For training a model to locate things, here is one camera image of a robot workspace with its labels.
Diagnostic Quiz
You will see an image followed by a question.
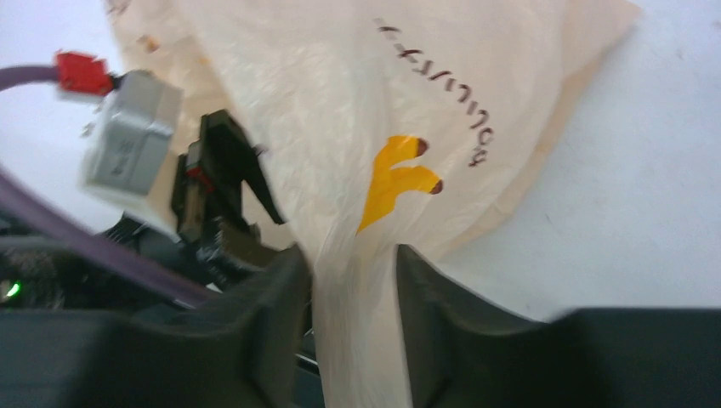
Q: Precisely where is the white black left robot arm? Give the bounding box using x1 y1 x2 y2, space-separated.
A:
1 110 283 310

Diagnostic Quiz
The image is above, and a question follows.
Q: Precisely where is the orange translucent plastic bag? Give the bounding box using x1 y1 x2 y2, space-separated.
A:
106 1 640 407

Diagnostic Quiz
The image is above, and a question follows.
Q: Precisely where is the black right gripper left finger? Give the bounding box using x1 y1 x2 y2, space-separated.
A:
1 246 311 407

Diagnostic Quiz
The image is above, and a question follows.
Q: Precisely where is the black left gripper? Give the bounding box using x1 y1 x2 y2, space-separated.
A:
170 110 286 282

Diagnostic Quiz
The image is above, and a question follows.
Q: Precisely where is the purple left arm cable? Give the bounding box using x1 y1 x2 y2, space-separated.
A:
0 50 218 309

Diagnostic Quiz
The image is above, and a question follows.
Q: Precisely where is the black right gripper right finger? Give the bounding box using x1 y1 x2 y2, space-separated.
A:
395 245 720 407

